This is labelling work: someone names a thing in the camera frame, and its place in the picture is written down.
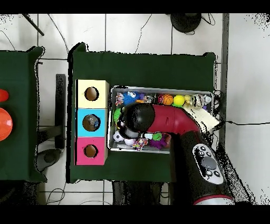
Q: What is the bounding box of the cream yellow knitted cloth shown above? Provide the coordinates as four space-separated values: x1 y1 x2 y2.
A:
182 103 221 133

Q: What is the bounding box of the shallow clear mesh bin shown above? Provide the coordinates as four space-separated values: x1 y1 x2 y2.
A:
109 86 214 156

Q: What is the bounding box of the wooden box with three holes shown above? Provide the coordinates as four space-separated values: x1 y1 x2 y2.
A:
75 79 110 165

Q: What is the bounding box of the blue spiky ball with eyes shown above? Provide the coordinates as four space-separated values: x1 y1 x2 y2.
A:
122 90 141 106

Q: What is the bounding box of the small soccer ball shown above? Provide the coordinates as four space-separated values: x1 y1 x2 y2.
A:
112 130 126 143

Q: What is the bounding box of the small orange basketball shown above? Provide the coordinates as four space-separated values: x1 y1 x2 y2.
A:
162 94 175 106

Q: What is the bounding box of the purple spiky toy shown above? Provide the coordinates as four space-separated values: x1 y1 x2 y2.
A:
149 136 169 151

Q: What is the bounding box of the crushed shiny silver can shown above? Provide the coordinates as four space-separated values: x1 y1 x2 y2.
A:
190 94 205 109

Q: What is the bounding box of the black upright panel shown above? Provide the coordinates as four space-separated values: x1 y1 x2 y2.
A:
55 73 67 150

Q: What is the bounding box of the grey round floor base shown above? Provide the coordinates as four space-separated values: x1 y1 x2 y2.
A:
35 147 62 171

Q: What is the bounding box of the black round stand base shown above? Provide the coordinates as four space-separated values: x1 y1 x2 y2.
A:
170 13 203 34

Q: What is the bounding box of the dark green side table cloth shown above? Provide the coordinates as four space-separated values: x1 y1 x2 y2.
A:
0 46 46 183

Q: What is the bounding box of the orange disc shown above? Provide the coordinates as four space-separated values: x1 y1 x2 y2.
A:
0 107 13 142

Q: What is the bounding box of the small red object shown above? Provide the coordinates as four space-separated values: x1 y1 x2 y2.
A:
0 88 9 102

